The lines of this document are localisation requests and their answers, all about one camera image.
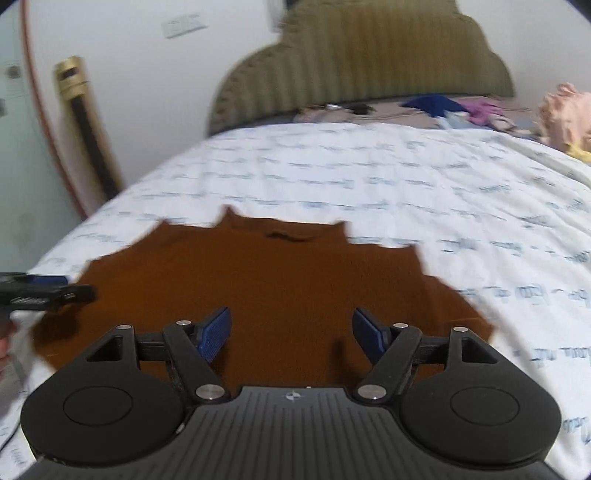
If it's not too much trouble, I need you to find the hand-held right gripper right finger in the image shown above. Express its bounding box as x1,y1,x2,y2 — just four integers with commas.
352,307,502,406

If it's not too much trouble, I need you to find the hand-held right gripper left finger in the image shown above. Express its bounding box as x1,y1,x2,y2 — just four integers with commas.
85,307,232,406

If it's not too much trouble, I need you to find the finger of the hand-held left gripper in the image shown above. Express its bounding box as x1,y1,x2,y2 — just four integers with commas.
0,285,97,315
0,272,71,287

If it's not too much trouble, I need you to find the brown knit top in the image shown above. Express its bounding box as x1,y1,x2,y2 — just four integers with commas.
31,205,495,398

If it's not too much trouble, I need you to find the red-framed glass door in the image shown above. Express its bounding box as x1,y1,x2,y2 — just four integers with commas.
0,0,88,264

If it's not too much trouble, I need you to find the white printed blanket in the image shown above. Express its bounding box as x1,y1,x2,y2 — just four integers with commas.
0,121,591,480

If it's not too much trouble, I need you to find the pale blue cloth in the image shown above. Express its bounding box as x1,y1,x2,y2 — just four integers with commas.
438,113,472,131

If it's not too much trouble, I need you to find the dark blue cloth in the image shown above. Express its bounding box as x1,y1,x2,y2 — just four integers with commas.
402,93,467,118

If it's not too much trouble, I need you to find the purple cloth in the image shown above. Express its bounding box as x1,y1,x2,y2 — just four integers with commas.
464,99,513,130

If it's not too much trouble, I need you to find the olive ribbed headboard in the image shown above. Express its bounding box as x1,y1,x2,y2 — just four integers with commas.
208,0,515,137

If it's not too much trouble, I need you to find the pink cloth pile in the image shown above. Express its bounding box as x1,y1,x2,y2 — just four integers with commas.
538,83,591,153

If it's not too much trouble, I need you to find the gold black framed post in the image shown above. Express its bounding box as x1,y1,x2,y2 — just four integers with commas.
53,56,125,192

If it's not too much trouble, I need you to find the white wall switch plate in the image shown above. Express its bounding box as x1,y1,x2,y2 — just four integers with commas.
161,13,208,38

